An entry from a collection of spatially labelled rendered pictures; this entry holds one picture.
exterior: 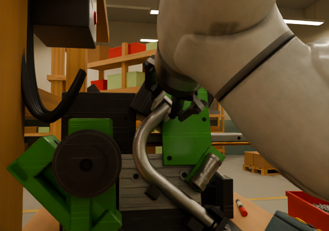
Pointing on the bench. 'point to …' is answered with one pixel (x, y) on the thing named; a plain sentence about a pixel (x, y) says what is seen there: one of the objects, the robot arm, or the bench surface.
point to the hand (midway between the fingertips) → (164, 107)
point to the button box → (286, 223)
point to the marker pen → (241, 208)
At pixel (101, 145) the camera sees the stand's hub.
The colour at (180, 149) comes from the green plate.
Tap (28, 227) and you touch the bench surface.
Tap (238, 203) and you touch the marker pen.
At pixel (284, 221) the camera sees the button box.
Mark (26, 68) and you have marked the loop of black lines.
